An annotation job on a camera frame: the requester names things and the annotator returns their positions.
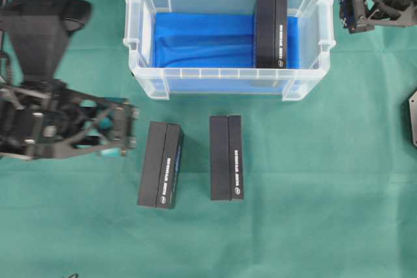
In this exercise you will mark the blue liner sheet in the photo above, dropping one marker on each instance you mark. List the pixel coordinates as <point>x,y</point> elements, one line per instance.
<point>208,41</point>

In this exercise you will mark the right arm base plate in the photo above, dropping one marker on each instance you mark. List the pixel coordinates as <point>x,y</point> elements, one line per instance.
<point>413,117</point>

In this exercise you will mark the black realsense box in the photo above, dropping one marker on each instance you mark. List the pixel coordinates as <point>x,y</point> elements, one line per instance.
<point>226,158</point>
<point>159,175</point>
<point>270,34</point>

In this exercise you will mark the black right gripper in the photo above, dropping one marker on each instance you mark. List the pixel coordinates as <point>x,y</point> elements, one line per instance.
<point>358,16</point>

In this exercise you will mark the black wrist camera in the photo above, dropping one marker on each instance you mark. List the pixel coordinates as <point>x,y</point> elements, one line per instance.
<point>40,30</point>

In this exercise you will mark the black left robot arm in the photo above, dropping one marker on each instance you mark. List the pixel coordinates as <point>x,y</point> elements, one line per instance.
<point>9,63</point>

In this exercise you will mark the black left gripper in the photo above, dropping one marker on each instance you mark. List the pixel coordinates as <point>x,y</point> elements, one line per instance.
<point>51,121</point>

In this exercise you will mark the clear plastic storage case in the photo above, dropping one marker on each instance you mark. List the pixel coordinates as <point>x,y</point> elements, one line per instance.
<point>310,38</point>

